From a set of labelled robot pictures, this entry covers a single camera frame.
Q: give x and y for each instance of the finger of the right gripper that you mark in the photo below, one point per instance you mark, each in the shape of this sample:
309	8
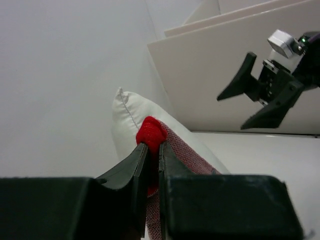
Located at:
243	82
272	115

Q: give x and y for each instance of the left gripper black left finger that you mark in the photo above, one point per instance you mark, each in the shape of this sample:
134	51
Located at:
110	207

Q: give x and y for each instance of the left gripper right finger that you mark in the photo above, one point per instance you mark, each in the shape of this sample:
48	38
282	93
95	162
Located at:
222	206

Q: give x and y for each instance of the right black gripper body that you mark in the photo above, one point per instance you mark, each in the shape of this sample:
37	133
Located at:
272	76

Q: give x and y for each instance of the red patterned pillowcase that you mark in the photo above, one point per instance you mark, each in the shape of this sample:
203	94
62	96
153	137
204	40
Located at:
153	133

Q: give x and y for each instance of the white pillow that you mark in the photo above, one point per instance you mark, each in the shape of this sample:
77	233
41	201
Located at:
129	109

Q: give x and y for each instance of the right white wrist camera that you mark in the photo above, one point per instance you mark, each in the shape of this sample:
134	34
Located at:
282	52

